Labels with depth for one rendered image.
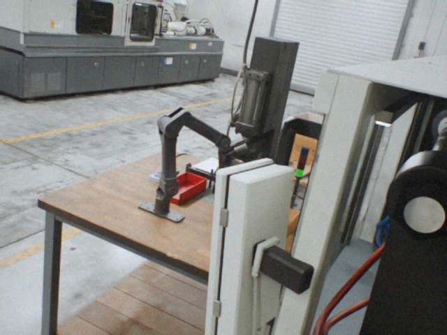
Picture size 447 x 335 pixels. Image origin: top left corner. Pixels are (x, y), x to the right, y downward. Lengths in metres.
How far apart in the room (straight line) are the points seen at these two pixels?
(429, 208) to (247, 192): 0.31
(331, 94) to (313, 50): 10.75
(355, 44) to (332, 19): 0.83
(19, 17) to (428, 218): 6.38
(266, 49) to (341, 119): 1.29
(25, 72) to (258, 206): 6.11
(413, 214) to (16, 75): 6.47
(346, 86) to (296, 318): 0.46
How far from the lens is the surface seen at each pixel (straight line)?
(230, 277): 0.91
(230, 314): 0.95
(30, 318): 2.77
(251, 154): 2.04
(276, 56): 2.02
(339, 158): 0.79
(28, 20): 6.76
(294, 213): 1.99
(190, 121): 1.75
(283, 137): 0.93
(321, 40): 11.48
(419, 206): 0.75
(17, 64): 6.87
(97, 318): 2.40
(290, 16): 11.76
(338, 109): 0.78
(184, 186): 2.17
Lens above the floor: 1.75
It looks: 19 degrees down
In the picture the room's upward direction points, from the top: 10 degrees clockwise
